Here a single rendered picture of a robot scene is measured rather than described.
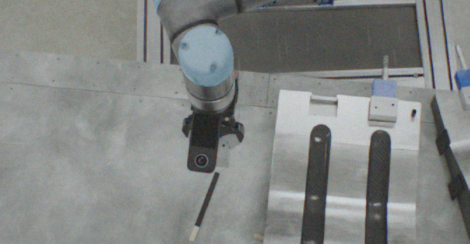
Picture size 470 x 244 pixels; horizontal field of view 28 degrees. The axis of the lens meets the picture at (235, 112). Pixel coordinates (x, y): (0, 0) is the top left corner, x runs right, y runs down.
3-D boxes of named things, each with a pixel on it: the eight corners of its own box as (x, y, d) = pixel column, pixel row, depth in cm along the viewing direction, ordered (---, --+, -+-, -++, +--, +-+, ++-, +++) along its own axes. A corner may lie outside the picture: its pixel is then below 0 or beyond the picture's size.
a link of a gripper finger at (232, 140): (252, 121, 165) (238, 101, 156) (248, 152, 162) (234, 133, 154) (235, 121, 165) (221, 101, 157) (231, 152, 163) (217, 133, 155)
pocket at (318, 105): (309, 99, 176) (310, 91, 172) (337, 102, 175) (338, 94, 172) (307, 122, 174) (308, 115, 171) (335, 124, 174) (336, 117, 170)
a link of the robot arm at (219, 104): (231, 104, 139) (177, 99, 140) (232, 115, 143) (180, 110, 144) (237, 59, 142) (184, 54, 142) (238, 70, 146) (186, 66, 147)
